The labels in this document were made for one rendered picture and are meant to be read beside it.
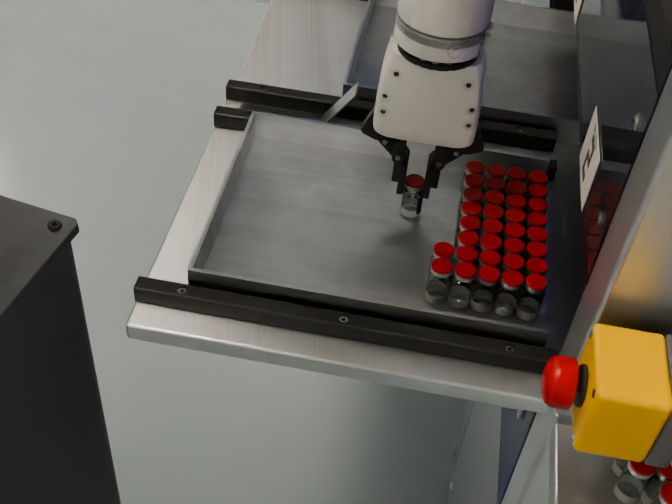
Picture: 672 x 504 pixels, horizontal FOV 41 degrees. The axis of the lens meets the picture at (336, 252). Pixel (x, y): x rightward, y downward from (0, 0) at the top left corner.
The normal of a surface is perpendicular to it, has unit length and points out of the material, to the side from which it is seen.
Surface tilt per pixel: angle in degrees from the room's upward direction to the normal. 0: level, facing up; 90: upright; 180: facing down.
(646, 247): 90
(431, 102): 91
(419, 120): 94
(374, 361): 0
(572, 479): 0
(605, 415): 90
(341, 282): 0
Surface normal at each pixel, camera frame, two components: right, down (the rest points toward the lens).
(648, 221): -0.17, 0.69
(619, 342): 0.07, -0.71
